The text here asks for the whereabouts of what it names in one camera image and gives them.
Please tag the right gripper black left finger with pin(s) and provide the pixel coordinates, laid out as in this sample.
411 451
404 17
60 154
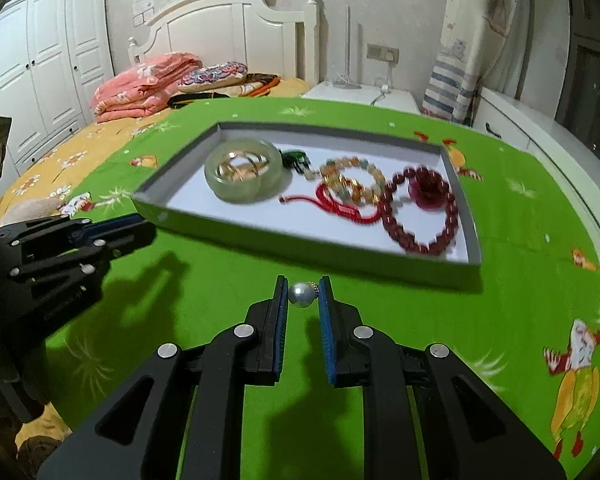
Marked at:
179 416

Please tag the white wardrobe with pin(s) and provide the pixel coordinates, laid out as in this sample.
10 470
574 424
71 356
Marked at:
54 54

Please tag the yellow floral bedsheet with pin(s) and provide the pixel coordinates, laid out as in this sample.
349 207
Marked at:
65 159

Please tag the folded pink blanket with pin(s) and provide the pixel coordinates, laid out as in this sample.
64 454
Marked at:
143 89

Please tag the white wooden headboard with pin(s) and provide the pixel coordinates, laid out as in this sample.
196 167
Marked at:
284 43

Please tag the patterned blue red pillow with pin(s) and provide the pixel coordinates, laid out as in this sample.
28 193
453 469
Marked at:
212 77

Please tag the beige plush towel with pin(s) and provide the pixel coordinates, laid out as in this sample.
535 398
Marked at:
32 210

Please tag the white lamp stand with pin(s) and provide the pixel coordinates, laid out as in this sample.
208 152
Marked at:
343 79

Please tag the grey shallow cardboard tray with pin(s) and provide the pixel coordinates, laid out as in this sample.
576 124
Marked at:
291 224

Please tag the green cartoon print cloth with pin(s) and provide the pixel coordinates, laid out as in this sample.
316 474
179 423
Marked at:
529 327

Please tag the pale green jade bangle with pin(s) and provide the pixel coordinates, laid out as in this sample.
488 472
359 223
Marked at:
247 191

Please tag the white pearl earring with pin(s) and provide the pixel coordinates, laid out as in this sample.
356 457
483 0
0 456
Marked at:
303 294

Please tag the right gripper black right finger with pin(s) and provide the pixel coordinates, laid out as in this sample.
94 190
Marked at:
427 415

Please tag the white wall notice paper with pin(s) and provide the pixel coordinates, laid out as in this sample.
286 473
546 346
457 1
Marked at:
142 11

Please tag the orange black folded cloth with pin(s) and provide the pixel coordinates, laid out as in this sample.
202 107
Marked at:
254 85

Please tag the wall power socket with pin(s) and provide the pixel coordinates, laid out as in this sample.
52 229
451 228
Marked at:
382 53

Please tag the sailboat print curtain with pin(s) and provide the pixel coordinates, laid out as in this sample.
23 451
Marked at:
483 44

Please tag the gold ring ornament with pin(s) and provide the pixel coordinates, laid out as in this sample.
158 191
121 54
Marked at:
241 165

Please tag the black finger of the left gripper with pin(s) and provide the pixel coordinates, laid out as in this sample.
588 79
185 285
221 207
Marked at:
35 279
58 234

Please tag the white nightstand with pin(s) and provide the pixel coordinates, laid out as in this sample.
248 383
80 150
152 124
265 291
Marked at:
390 99

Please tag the dark red fabric rose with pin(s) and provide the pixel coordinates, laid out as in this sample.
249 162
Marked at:
428 189

